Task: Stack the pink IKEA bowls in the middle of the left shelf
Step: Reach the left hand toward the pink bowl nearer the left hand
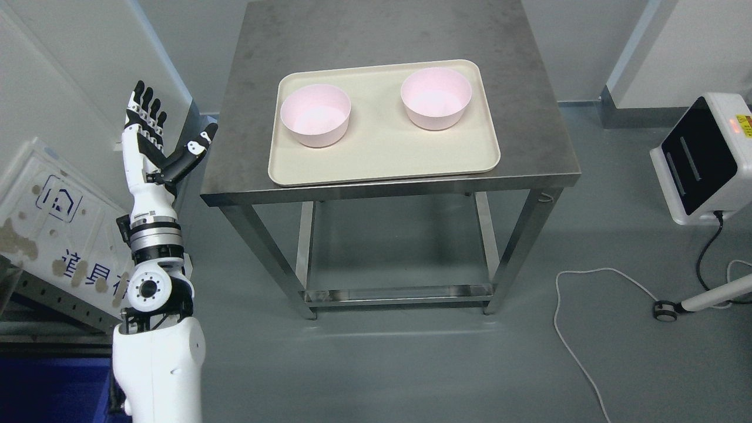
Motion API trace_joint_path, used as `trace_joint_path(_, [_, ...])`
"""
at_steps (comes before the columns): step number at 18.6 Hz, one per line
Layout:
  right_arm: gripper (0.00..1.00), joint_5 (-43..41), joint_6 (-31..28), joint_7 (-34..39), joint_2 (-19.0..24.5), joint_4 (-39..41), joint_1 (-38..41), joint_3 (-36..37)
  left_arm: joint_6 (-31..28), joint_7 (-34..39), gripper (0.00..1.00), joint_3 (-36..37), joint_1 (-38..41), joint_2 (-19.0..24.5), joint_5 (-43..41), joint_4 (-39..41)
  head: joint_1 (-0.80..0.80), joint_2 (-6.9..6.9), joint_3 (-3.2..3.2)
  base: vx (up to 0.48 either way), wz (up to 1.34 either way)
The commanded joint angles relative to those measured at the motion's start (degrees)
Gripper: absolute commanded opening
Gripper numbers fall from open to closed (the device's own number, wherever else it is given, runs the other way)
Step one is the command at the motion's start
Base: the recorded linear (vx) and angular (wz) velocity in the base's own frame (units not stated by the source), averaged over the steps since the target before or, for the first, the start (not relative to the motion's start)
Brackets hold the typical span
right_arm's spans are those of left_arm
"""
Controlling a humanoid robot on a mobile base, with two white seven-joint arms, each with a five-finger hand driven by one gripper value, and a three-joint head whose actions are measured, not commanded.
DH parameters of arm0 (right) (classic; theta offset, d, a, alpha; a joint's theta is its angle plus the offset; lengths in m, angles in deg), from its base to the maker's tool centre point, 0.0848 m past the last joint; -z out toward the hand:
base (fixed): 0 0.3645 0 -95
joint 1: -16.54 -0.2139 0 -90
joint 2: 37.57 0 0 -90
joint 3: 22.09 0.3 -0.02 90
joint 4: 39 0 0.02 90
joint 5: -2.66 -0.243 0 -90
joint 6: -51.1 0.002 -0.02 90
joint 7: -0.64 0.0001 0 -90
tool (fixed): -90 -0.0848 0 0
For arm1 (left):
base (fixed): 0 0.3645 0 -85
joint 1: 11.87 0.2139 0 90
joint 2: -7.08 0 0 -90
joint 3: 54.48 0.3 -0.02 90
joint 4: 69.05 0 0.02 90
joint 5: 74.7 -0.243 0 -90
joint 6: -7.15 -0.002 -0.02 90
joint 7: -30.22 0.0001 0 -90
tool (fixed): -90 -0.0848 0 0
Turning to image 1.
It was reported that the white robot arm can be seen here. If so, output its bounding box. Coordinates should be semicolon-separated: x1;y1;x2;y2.
112;192;205;422

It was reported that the beige plastic tray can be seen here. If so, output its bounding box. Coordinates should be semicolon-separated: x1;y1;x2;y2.
268;59;501;187

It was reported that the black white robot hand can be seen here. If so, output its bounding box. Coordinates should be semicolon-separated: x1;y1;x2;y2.
121;80;219;198

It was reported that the pink bowl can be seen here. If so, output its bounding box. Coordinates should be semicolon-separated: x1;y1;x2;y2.
400;67;473;131
280;84;352;148

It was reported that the white floor cable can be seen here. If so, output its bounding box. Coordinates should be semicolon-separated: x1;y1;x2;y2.
553;259;752;423

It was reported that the white wheeled stand leg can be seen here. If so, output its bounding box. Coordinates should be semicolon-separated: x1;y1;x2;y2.
652;274;751;322

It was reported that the white black floor device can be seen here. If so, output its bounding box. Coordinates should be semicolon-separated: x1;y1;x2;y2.
650;93;751;226

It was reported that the black power cable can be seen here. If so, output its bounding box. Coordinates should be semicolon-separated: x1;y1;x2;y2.
696;211;752;304

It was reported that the stainless steel table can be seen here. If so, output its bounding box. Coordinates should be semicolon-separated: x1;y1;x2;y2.
200;1;581;320

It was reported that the white sign board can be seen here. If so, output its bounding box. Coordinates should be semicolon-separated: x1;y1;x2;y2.
2;140;133;328

